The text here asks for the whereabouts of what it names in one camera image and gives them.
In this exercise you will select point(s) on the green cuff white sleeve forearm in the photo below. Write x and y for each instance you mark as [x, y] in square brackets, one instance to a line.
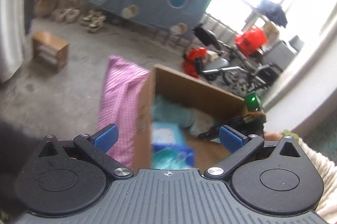
[327, 170]

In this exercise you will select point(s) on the white sneakers pair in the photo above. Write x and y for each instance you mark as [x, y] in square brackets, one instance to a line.
[65, 15]
[94, 21]

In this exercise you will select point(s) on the red bag on floor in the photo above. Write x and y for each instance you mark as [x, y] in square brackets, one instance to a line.
[194, 58]

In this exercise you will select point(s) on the brown cardboard box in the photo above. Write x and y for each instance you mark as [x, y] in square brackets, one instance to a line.
[186, 91]

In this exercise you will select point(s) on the teal towel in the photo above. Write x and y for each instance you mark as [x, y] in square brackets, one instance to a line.
[164, 110]

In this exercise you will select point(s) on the pink checkered tablecloth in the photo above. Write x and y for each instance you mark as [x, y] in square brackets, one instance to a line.
[119, 104]

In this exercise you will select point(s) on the red plastic bag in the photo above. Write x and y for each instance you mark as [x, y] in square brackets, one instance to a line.
[250, 41]

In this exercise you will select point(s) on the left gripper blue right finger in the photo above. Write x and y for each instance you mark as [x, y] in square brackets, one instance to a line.
[231, 139]

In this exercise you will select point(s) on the dark blue wipes pack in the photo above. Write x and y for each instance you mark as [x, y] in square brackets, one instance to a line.
[168, 156]

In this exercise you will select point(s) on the person right hand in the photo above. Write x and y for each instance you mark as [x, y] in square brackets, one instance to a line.
[272, 136]

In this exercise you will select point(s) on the blue face mask pack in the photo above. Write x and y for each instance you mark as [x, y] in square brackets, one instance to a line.
[166, 133]

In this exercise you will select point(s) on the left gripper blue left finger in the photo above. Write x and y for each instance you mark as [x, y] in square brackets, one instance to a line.
[106, 138]

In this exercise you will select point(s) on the black wheelchair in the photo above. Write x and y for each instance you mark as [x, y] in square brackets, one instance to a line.
[241, 74]

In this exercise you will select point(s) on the white wet wipes pack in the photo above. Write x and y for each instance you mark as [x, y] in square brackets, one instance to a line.
[202, 122]

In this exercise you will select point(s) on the small brown wooden stool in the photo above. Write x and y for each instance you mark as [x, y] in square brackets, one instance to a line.
[50, 48]

